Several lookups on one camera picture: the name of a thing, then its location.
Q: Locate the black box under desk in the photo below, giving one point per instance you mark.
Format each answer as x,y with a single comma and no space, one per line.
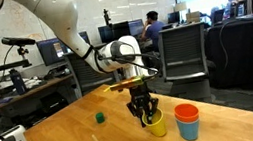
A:
54,103

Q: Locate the table lamp white shade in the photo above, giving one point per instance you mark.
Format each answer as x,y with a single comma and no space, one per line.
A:
180,7

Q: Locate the small cardboard box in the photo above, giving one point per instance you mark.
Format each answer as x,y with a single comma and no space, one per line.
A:
192,17

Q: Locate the wide desktop monitor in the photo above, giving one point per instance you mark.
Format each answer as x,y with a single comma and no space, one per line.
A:
49,51

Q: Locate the black cloth covered table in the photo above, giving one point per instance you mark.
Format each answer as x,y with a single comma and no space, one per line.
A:
242,56

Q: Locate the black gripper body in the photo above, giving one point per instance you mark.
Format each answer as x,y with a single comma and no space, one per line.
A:
140,95

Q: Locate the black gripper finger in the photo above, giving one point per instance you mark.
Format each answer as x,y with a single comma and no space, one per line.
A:
135,109
152,106

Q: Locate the wooden office desk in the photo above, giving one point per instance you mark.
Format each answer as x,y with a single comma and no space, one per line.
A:
35,90

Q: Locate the yellow plastic cup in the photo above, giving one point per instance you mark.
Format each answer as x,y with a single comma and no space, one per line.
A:
157,128

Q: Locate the dark blue water bottle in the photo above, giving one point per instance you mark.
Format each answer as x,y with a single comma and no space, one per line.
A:
18,82

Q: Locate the black external camera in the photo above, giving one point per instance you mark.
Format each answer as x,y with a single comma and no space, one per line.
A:
17,41

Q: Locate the grey mesh office chair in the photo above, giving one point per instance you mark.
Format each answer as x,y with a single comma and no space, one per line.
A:
81,82
184,51

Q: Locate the blue plastic cup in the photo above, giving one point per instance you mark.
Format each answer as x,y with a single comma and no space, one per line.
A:
188,131

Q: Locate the white crumpled paper pile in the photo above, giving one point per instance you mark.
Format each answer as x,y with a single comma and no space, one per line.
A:
32,83

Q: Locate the dark desktop monitor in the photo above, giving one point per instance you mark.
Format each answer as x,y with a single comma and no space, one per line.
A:
120,31

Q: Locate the dark laptop screen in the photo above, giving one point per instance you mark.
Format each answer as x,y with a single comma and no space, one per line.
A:
218,16

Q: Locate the green cylinder block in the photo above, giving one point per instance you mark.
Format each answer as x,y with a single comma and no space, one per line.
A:
100,118

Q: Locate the small desktop monitor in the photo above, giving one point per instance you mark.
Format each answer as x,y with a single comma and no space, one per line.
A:
136,27

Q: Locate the person in purple shirt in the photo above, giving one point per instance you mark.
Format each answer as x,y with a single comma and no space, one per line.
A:
154,31

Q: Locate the black tripod stand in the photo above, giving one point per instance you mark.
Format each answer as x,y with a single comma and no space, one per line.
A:
107,16

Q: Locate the orange plastic cup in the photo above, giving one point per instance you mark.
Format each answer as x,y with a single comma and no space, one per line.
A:
186,112

